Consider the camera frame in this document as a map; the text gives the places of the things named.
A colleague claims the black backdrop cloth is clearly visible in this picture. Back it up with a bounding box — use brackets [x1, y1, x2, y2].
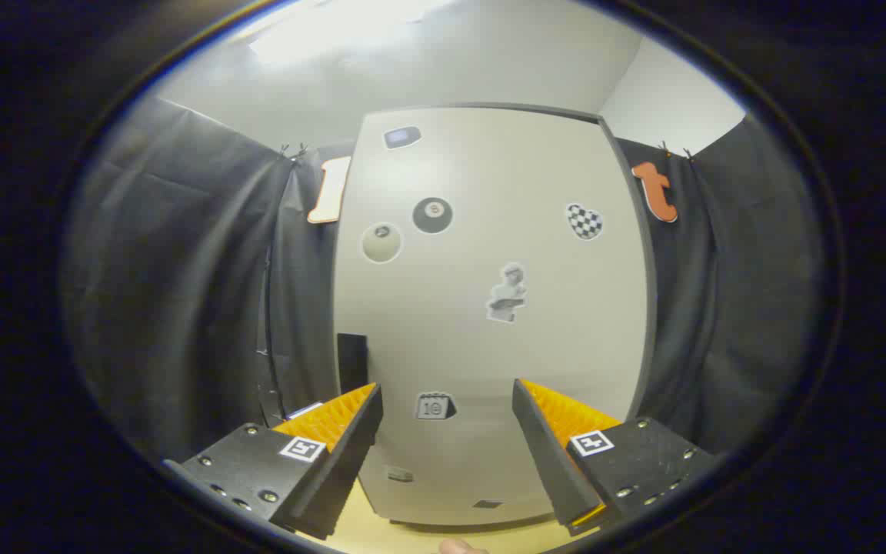
[65, 94, 824, 466]

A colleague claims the white cabinet door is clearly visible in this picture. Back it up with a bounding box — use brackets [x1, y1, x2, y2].
[333, 104, 658, 532]

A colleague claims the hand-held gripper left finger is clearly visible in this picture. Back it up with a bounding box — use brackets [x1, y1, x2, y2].
[162, 382, 384, 541]

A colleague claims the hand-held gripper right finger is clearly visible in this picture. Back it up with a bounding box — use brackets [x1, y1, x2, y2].
[512, 379, 721, 537]

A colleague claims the black door handle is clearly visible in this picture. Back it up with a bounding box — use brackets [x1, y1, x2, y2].
[337, 333, 369, 395]

